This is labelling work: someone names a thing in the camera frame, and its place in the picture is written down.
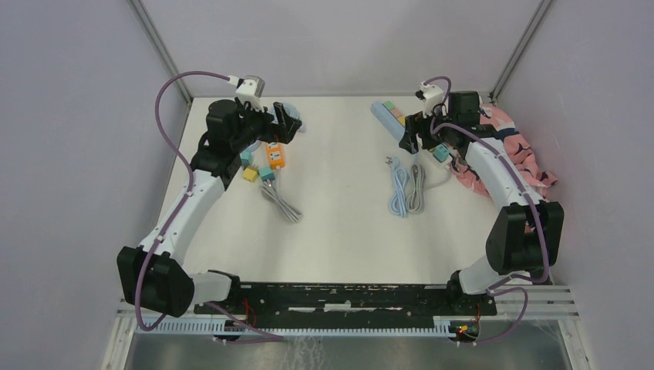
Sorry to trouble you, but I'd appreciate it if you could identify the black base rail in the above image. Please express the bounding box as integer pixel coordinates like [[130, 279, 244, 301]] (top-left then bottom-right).
[[219, 282, 497, 329]]

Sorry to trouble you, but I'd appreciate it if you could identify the grey bundled cable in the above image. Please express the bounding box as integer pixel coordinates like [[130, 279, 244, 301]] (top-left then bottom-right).
[[259, 180, 303, 224]]

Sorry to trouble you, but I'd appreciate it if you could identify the grey cable of white strip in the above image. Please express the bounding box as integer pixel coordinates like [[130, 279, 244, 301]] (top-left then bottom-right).
[[407, 163, 453, 214]]

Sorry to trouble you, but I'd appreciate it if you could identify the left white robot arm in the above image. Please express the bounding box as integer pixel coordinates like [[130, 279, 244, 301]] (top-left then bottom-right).
[[116, 99, 303, 318]]

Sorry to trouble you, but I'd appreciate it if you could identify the teal plug on white strip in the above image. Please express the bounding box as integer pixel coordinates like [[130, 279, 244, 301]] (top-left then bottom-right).
[[432, 144, 450, 163]]

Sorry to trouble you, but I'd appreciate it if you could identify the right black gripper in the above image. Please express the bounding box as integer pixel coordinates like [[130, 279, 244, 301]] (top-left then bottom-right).
[[399, 103, 457, 154]]

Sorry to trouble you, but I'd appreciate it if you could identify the white power strip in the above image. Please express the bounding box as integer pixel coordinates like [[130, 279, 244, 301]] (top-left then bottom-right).
[[432, 146, 453, 168]]

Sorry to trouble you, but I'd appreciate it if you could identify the pink patterned cloth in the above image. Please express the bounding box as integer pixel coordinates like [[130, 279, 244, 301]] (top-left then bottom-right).
[[450, 104, 558, 199]]

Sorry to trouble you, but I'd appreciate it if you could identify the yellow USB charger plug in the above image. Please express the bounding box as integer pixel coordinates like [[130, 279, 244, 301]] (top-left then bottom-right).
[[242, 166, 259, 183]]

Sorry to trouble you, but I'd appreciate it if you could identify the blue bundled strip cable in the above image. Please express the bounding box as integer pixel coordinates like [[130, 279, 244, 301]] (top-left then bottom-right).
[[384, 156, 411, 218]]

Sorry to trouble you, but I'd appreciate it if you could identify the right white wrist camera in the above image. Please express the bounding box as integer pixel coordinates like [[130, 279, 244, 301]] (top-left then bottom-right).
[[415, 82, 445, 117]]

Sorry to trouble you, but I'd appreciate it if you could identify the teal USB charger plug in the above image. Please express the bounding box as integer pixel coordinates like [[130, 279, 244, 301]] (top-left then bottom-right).
[[240, 150, 253, 168]]

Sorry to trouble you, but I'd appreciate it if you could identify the long blue power strip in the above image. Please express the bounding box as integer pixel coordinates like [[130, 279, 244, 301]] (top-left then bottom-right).
[[370, 100, 406, 143]]

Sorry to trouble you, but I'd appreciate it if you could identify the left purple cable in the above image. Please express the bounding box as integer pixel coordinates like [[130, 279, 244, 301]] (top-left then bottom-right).
[[133, 71, 285, 344]]

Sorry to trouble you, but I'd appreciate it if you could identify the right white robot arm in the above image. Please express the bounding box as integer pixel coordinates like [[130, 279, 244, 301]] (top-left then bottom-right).
[[399, 85, 565, 315]]

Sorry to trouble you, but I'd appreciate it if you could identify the orange power strip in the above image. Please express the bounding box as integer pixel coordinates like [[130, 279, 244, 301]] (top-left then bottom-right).
[[265, 143, 286, 170]]

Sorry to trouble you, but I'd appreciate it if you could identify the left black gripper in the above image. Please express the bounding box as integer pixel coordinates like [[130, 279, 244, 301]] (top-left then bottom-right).
[[231, 98, 301, 152]]

